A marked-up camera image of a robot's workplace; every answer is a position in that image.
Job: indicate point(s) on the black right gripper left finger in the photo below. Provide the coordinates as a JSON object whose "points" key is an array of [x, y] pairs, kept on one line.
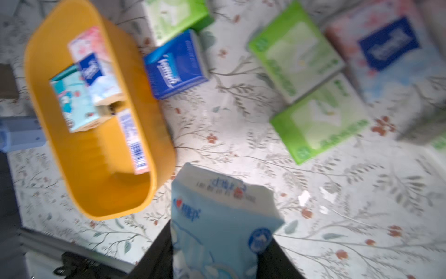
{"points": [[157, 262]]}

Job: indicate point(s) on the pink floral tissue pack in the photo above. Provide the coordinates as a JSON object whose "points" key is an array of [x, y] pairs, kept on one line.
{"points": [[133, 141]]}

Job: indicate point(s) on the green tissue pack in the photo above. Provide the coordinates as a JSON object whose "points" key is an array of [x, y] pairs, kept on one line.
{"points": [[295, 54], [169, 18], [321, 120]]}

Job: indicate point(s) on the blue desk fan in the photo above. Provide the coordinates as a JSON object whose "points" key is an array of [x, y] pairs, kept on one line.
{"points": [[20, 133]]}

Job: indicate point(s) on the pink blue Tempo tissue pack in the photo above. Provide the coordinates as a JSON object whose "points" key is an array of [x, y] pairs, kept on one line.
{"points": [[89, 53]]}

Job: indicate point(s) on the teal cartoon tissue pack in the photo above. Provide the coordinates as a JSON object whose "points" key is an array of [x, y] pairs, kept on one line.
{"points": [[77, 106]]}

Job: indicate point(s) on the light blue tissue pack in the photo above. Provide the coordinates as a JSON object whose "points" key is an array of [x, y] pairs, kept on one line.
{"points": [[219, 225]]}

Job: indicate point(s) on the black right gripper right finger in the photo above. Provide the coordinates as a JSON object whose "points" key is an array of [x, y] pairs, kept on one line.
{"points": [[273, 263]]}

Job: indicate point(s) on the yellow storage box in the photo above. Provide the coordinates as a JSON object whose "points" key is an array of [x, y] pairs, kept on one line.
{"points": [[96, 164]]}

